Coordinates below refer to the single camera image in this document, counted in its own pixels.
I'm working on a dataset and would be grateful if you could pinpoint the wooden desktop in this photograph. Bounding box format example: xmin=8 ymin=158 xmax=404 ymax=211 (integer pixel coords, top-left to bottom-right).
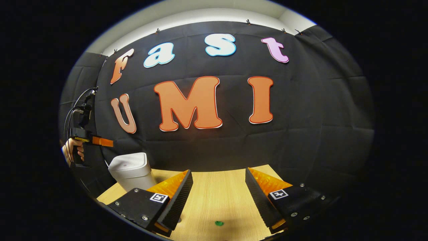
xmin=96 ymin=164 xmax=288 ymax=241

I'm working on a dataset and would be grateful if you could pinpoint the white desktop garbage bin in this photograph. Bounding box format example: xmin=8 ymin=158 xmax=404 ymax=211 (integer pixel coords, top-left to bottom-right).
xmin=108 ymin=152 xmax=157 ymax=192

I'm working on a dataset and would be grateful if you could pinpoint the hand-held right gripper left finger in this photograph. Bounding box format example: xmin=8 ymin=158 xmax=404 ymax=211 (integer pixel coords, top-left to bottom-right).
xmin=106 ymin=169 xmax=194 ymax=238

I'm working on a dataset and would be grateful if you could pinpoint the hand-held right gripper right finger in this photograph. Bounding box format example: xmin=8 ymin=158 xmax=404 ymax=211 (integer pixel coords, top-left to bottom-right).
xmin=245 ymin=167 xmax=330 ymax=235

